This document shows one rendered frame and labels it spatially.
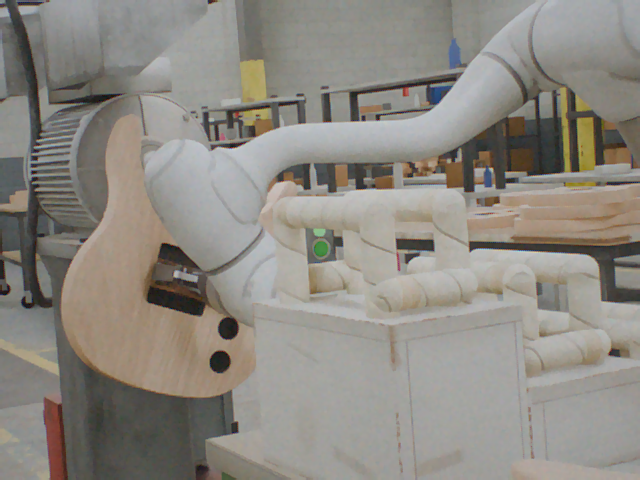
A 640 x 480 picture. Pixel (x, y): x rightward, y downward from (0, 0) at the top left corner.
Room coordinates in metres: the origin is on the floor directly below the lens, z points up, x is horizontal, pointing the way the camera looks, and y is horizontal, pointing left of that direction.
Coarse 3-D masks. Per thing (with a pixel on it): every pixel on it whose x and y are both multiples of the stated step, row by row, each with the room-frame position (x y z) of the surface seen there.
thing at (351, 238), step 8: (344, 232) 1.29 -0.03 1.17; (352, 232) 1.28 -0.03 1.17; (344, 240) 1.29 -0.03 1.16; (352, 240) 1.28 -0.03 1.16; (360, 240) 1.28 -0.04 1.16; (344, 248) 1.29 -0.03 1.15; (352, 248) 1.28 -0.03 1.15; (360, 248) 1.28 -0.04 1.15; (344, 256) 1.29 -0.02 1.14; (352, 256) 1.28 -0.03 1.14; (360, 256) 1.28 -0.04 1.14; (352, 264) 1.28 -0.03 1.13; (360, 264) 1.28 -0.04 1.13; (352, 272) 1.28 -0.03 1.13; (360, 272) 1.28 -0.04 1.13; (352, 280) 1.28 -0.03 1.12; (360, 280) 1.28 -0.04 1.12; (352, 288) 1.28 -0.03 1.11; (360, 288) 1.28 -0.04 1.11
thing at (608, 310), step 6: (606, 306) 1.42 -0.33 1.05; (612, 306) 1.41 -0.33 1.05; (618, 306) 1.41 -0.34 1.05; (624, 306) 1.40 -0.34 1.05; (630, 306) 1.39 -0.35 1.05; (636, 306) 1.39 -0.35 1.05; (606, 312) 1.41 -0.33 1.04; (612, 312) 1.40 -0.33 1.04; (618, 312) 1.40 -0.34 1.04; (624, 312) 1.39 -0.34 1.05; (630, 312) 1.38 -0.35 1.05; (636, 312) 1.37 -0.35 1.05; (618, 318) 1.39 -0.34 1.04; (624, 318) 1.39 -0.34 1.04; (630, 318) 1.38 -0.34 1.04; (636, 318) 1.37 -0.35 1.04
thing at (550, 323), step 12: (540, 312) 1.40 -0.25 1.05; (552, 312) 1.39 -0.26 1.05; (540, 324) 1.39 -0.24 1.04; (552, 324) 1.37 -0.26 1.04; (564, 324) 1.35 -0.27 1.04; (612, 324) 1.29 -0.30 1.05; (624, 324) 1.28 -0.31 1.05; (636, 324) 1.27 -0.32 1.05; (612, 336) 1.29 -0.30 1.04; (624, 336) 1.27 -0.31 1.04; (636, 336) 1.26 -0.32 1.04; (624, 348) 1.28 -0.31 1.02
